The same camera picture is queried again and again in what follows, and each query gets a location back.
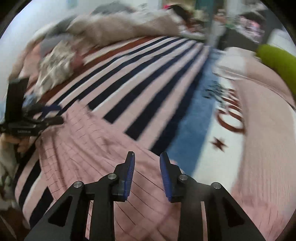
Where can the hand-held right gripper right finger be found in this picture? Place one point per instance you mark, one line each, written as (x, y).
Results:
(166, 179)

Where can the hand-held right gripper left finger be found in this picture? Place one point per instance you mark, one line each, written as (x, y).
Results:
(129, 177)

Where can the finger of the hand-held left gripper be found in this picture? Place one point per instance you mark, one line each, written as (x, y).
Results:
(52, 121)
(49, 108)

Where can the pink checked shirt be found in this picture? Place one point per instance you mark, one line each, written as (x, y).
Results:
(92, 143)

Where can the person's left forearm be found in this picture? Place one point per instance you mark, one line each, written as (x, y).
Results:
(6, 162)

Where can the person's left hand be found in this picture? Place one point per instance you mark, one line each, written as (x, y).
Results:
(25, 144)

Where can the blue denim jeans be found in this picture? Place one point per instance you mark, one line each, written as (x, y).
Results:
(30, 101)

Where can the floral patterned garment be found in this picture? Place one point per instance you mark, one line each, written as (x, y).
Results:
(55, 64)

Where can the pink patterned quilt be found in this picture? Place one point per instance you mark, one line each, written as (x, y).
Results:
(27, 58)

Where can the striped printed blanket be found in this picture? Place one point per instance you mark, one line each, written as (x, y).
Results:
(138, 81)

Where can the pink knitted pillow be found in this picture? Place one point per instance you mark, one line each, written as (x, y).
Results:
(266, 139)

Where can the grey checked quilt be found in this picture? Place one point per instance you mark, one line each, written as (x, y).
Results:
(120, 25)

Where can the pink pillow with white trim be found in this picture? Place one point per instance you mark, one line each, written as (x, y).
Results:
(235, 62)

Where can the green plush toy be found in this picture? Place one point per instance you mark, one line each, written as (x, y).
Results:
(277, 60)

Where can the black and white plush toy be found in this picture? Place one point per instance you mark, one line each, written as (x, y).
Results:
(182, 12)

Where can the dark bookshelf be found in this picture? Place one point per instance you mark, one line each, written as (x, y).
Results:
(247, 25)

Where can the white bed headboard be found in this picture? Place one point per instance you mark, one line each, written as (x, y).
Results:
(279, 36)

